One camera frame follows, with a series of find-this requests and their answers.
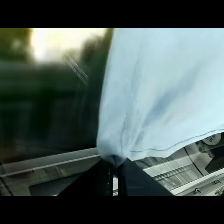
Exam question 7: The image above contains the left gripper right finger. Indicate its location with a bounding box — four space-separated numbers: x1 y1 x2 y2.
117 157 174 197

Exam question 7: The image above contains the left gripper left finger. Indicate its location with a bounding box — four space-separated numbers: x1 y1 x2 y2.
58 158 114 197

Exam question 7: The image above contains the light blue shirt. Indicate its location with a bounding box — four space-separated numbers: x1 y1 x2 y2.
96 27 224 168

